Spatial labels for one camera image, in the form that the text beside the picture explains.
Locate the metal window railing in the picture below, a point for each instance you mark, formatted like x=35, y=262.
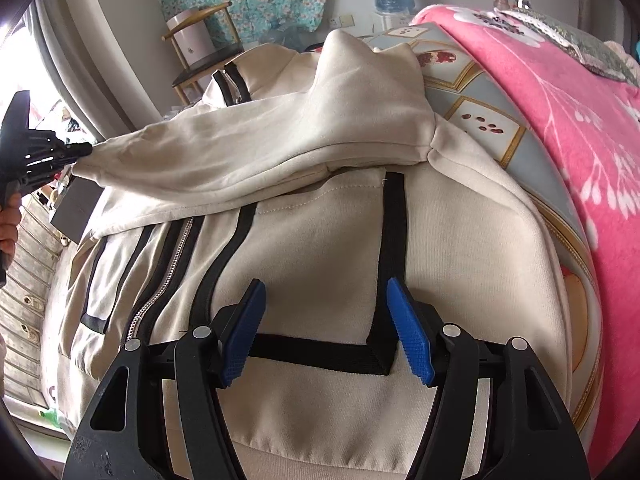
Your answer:
x=30, y=280

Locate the white water dispenser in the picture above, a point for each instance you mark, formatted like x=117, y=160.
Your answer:
x=392, y=21

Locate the white cylindrical container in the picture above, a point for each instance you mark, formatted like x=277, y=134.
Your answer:
x=189, y=35

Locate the wooden chair dark seat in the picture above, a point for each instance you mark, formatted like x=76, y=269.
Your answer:
x=200, y=67

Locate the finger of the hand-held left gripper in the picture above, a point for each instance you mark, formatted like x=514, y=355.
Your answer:
x=47, y=169
x=60, y=147

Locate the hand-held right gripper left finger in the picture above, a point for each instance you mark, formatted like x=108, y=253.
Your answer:
x=246, y=330

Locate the pink floral blanket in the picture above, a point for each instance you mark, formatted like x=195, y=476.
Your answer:
x=575, y=135

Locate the sequined cushion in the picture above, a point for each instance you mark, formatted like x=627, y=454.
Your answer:
x=575, y=42

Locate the person's left hand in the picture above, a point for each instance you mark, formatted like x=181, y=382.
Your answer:
x=10, y=225

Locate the grey curtain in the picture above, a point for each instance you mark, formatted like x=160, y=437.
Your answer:
x=100, y=50

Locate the white wall socket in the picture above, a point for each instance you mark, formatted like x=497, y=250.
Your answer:
x=342, y=22

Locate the fruit print bed sheet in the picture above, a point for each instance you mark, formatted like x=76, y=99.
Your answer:
x=480, y=125

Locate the cream zip jacket black trim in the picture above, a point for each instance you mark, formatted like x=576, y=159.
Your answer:
x=325, y=210

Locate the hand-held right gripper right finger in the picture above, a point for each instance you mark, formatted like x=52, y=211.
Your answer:
x=407, y=325

